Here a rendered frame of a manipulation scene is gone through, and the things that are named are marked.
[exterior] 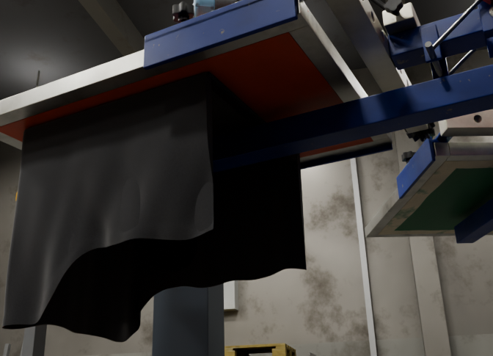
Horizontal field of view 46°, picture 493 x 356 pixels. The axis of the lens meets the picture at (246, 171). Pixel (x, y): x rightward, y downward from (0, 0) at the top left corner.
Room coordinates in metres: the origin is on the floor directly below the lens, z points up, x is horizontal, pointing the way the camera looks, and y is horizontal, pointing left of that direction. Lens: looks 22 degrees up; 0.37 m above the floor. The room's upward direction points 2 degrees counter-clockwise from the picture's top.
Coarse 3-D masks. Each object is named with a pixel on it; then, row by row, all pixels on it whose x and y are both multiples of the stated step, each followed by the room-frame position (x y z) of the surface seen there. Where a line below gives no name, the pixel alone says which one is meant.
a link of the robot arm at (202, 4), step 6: (198, 0) 1.16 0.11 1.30; (204, 0) 1.16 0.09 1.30; (210, 0) 1.16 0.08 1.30; (216, 0) 1.16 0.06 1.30; (222, 0) 1.16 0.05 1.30; (228, 0) 1.17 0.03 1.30; (234, 0) 1.17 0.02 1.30; (198, 6) 1.16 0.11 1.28; (204, 6) 1.16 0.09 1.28; (210, 6) 1.16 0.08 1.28; (216, 6) 1.17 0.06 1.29; (222, 6) 1.17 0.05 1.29; (198, 12) 1.17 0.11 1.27; (204, 12) 1.17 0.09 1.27
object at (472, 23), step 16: (400, 32) 0.95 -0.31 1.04; (416, 32) 0.93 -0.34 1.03; (464, 32) 0.90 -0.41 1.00; (480, 32) 0.89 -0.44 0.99; (400, 48) 0.95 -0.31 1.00; (416, 48) 0.94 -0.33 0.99; (448, 48) 0.94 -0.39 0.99; (464, 48) 0.94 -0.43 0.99; (400, 64) 0.99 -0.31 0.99; (416, 64) 0.99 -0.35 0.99
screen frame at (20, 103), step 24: (288, 24) 0.79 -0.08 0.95; (312, 24) 0.81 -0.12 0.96; (216, 48) 0.86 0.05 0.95; (312, 48) 0.87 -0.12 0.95; (96, 72) 0.96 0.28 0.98; (120, 72) 0.93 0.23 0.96; (144, 72) 0.92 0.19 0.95; (336, 72) 0.95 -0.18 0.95; (24, 96) 1.04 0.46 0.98; (48, 96) 1.01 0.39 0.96; (72, 96) 1.01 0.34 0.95; (360, 96) 1.05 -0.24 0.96; (0, 120) 1.10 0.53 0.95; (360, 144) 1.28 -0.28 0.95; (384, 144) 1.29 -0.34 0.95
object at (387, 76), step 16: (336, 0) 0.78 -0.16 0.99; (352, 0) 0.79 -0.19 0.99; (336, 16) 0.83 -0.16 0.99; (352, 16) 0.83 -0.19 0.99; (368, 16) 0.84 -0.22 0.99; (352, 32) 0.88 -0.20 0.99; (368, 32) 0.88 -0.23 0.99; (384, 32) 0.95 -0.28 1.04; (368, 48) 0.93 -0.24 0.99; (384, 48) 0.93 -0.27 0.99; (368, 64) 0.98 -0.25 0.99; (384, 64) 0.99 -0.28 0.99; (384, 80) 1.05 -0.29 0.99; (400, 80) 1.05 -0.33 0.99; (416, 128) 1.29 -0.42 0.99
